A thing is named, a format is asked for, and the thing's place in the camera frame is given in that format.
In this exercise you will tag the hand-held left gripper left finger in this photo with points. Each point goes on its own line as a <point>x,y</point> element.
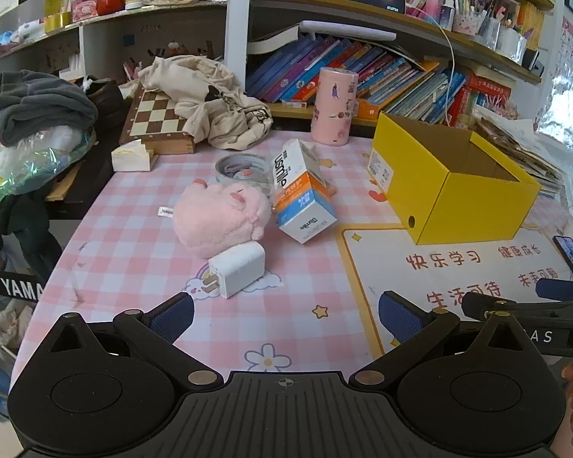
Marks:
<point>172,317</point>

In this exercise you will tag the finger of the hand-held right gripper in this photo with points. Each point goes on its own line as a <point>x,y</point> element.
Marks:
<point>558,289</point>
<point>477,305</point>

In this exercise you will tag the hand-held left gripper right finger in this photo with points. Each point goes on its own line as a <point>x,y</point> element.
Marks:
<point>400,317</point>

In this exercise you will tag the white charger plug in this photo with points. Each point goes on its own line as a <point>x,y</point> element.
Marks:
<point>238,267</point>

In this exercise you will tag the yellow cardboard box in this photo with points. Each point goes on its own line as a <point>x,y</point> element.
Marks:
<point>477,205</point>

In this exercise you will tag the pink plush pig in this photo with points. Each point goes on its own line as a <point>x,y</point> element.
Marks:
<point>215,219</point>

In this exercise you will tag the white orange blue carton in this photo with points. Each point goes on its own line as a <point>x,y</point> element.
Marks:
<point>301,205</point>

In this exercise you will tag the pink checked tablecloth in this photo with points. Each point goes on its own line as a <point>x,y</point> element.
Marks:
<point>124,248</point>

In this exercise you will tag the stack of loose papers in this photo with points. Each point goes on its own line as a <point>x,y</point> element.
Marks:
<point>520,148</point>

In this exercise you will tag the black printed bar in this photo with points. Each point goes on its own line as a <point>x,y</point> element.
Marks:
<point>9,286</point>

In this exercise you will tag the silver foil sheet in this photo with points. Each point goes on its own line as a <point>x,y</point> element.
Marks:
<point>568,114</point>

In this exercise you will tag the grey tape roll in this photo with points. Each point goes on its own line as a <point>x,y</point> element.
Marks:
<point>248,158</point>

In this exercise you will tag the black cloth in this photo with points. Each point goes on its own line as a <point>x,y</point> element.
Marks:
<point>19,229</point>

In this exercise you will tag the wooden chessboard box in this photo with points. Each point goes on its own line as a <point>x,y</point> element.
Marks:
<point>157,119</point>

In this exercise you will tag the iridescent plastic bag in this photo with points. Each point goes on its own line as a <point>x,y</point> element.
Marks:
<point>33,162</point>

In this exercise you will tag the red book set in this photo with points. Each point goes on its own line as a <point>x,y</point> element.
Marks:
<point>487,93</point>

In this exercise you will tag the small orange box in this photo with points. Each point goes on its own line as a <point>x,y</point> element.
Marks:
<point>367,109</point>

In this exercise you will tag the pink stickered canister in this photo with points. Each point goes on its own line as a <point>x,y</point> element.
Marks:
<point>334,109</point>

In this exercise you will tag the beige printed cloth bag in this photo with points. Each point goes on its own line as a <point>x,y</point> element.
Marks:
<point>200,86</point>

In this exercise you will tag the small white blue red box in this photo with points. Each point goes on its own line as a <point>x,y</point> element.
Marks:
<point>294,104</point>

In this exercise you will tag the row of colourful books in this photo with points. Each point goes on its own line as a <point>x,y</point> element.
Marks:
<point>387,76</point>

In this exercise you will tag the grey folded cloth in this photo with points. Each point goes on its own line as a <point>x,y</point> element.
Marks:
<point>38,105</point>

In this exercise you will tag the pen holder with pens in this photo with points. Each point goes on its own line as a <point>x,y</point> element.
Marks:
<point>472,21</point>

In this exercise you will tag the wooden bookshelf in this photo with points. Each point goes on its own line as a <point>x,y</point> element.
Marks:
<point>236,33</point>

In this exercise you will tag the white flat book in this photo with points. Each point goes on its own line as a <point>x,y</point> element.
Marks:
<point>348,30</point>

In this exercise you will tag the dark thick book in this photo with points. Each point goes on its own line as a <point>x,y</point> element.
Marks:
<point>272,40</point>

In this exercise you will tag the white pink bottle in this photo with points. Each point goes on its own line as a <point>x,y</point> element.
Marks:
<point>438,0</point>

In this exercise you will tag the pink patterned box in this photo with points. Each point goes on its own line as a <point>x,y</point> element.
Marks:
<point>83,7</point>

